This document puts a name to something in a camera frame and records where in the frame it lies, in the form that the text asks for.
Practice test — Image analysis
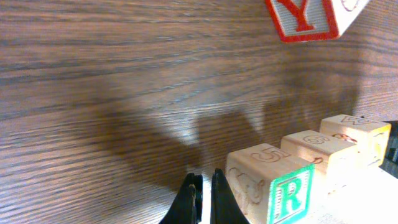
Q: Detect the green R block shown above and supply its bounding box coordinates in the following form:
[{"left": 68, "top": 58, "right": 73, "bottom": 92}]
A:
[{"left": 226, "top": 144, "right": 315, "bottom": 224}]

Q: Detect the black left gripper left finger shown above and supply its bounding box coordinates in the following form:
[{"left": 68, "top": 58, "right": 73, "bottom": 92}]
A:
[{"left": 159, "top": 173, "right": 203, "bottom": 224}]

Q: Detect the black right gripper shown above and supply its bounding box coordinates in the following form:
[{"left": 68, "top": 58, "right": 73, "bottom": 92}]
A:
[{"left": 380, "top": 120, "right": 398, "bottom": 178}]

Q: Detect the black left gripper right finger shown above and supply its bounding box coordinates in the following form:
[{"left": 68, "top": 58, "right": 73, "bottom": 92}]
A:
[{"left": 210, "top": 169, "right": 249, "bottom": 224}]

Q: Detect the yellow S block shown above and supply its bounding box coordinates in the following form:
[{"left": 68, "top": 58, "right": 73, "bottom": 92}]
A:
[{"left": 280, "top": 130, "right": 358, "bottom": 194}]

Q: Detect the red Y block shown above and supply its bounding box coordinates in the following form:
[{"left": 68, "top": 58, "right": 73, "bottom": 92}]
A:
[{"left": 265, "top": 0, "right": 369, "bottom": 43}]

